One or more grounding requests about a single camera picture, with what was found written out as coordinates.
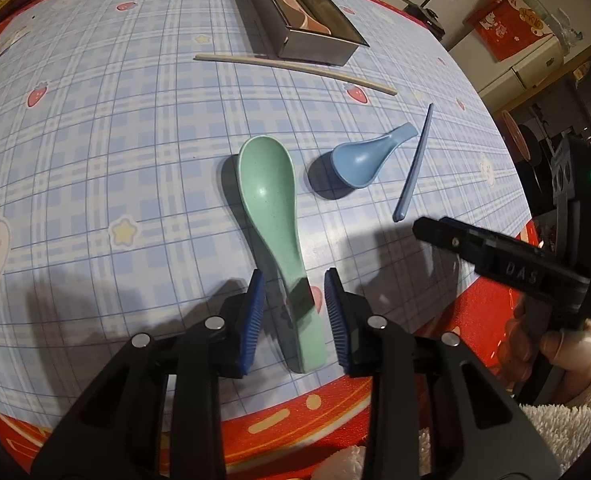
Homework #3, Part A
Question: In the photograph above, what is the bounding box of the blue chopstick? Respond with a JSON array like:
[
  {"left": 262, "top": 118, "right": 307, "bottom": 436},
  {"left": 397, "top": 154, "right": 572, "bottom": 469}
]
[{"left": 392, "top": 103, "right": 434, "bottom": 223}]

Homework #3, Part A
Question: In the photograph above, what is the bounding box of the green spoon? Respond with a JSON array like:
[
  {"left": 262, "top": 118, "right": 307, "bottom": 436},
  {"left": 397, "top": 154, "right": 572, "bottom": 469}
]
[{"left": 237, "top": 136, "right": 327, "bottom": 373}]

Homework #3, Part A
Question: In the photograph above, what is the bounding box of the blue spoon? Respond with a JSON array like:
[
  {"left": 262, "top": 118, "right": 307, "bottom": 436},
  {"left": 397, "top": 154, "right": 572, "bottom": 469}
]
[{"left": 330, "top": 122, "right": 418, "bottom": 188}]

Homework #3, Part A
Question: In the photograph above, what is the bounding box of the pink spoon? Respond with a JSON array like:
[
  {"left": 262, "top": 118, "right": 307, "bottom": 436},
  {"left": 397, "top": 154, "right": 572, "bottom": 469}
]
[{"left": 282, "top": 0, "right": 330, "bottom": 35}]

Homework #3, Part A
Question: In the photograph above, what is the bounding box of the person's right hand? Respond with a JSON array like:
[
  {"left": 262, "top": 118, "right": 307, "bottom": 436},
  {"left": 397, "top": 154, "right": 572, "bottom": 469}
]
[{"left": 496, "top": 297, "right": 591, "bottom": 404}]

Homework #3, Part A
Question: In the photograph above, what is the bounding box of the person's left hand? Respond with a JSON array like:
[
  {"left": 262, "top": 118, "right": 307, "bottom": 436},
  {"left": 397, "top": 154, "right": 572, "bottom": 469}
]
[{"left": 311, "top": 445, "right": 366, "bottom": 480}]

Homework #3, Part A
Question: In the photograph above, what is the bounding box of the white fluffy right sleeve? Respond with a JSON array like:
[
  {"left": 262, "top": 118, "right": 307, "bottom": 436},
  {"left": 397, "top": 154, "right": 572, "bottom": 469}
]
[{"left": 520, "top": 330, "right": 591, "bottom": 474}]

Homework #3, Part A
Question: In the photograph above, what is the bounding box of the brown trash bin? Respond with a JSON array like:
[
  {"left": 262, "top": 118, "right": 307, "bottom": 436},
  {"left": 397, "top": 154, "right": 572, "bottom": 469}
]
[{"left": 499, "top": 110, "right": 532, "bottom": 162}]

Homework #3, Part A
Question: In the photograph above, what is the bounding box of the white refrigerator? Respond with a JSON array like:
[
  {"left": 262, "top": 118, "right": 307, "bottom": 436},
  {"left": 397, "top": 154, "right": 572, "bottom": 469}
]
[{"left": 449, "top": 32, "right": 563, "bottom": 113}]

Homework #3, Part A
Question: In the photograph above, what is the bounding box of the blue plaid table mat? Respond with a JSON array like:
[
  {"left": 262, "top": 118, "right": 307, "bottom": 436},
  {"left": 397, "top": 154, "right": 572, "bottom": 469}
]
[{"left": 0, "top": 0, "right": 532, "bottom": 428}]

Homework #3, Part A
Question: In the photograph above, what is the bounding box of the beige chopstick crosswise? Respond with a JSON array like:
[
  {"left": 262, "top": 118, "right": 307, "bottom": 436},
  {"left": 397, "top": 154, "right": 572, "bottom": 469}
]
[{"left": 194, "top": 53, "right": 397, "bottom": 96}]

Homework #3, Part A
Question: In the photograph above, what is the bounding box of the brown rice cooker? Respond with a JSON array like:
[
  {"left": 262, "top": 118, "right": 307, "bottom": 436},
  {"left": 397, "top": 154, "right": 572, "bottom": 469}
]
[{"left": 404, "top": 3, "right": 445, "bottom": 41}]

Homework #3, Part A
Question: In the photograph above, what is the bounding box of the dark metal utensil tray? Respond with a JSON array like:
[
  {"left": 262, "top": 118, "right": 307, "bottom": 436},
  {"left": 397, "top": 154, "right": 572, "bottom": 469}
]
[{"left": 235, "top": 0, "right": 368, "bottom": 66}]

